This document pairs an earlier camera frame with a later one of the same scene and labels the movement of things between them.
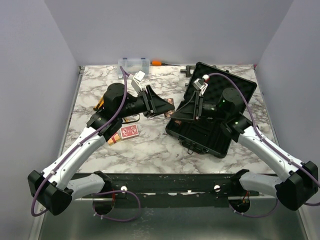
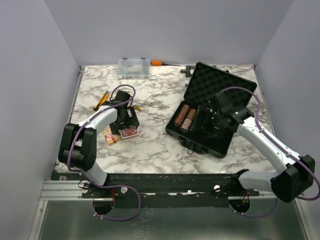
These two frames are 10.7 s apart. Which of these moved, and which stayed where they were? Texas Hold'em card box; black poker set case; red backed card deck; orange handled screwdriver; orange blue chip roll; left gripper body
Moved: left gripper body; orange blue chip roll
Stayed: red backed card deck; black poker set case; Texas Hold'em card box; orange handled screwdriver
